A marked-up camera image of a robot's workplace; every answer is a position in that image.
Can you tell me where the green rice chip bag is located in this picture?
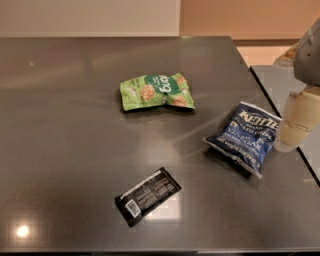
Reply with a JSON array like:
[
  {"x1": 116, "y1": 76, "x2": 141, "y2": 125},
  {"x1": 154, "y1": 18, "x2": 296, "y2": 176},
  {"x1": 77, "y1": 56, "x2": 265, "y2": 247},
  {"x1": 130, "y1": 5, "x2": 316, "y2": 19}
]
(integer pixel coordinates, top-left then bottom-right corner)
[{"x1": 120, "y1": 73, "x2": 195, "y2": 111}]

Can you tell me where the black snack bar wrapper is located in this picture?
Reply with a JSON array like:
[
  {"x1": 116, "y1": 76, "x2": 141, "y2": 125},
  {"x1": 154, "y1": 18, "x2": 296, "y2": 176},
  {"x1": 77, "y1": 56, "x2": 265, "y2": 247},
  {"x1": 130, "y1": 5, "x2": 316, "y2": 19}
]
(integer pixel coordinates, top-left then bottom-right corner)
[{"x1": 115, "y1": 167, "x2": 181, "y2": 227}]

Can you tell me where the blue Kettle chip bag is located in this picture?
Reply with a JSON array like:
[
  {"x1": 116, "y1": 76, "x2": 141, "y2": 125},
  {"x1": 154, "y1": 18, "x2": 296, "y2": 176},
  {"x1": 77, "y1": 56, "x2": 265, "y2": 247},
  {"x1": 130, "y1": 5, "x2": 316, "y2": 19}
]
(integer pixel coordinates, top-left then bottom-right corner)
[{"x1": 203, "y1": 101, "x2": 282, "y2": 179}]

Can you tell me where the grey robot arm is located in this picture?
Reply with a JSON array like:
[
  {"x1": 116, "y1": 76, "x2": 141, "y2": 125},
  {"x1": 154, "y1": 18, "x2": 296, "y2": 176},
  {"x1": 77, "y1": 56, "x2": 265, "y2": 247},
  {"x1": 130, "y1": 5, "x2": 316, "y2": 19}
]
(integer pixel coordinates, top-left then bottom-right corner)
[{"x1": 274, "y1": 18, "x2": 320, "y2": 152}]

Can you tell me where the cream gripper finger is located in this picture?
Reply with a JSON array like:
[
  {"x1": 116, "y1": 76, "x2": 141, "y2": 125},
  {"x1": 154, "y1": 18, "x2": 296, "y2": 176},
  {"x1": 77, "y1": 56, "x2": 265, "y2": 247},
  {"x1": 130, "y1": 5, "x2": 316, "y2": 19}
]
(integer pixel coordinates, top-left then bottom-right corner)
[{"x1": 274, "y1": 85, "x2": 320, "y2": 152}]

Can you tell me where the grey side table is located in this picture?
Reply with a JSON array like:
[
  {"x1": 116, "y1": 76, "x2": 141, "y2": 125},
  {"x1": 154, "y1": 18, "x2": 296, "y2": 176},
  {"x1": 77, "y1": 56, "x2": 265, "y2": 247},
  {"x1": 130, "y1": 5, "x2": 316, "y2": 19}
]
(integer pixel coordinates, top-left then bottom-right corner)
[{"x1": 250, "y1": 65, "x2": 320, "y2": 183}]

